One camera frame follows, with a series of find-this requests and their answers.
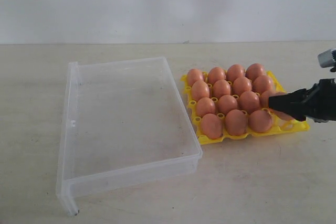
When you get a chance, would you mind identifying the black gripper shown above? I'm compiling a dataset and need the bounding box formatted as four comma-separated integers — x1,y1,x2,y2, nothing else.
268,78,335,123

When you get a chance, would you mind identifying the brown egg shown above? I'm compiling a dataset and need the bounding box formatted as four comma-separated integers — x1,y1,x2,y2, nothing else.
217,95,239,115
238,91,261,114
200,113,223,139
191,80,210,102
248,110,272,133
224,109,247,136
196,97,216,118
272,92,294,121
186,68,204,87
207,67,226,85
213,79,231,99
253,75,275,94
245,63,266,82
226,64,245,83
232,77,253,96
259,90,277,108

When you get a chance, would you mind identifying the yellow plastic egg tray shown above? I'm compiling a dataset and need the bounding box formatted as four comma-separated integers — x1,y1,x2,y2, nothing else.
181,74,310,145

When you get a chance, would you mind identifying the clear plastic storage box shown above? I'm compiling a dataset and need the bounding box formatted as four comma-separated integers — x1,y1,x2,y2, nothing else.
56,57,202,216

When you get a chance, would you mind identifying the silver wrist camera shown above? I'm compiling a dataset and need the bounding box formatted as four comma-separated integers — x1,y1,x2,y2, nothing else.
318,48,336,72

